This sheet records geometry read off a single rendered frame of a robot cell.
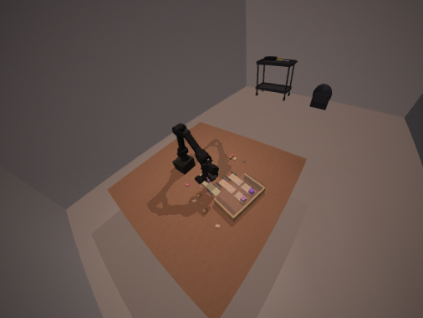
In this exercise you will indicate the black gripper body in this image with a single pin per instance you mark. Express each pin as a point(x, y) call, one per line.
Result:
point(201, 179)

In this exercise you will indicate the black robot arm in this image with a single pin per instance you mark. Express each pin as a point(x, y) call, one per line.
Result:
point(201, 155)

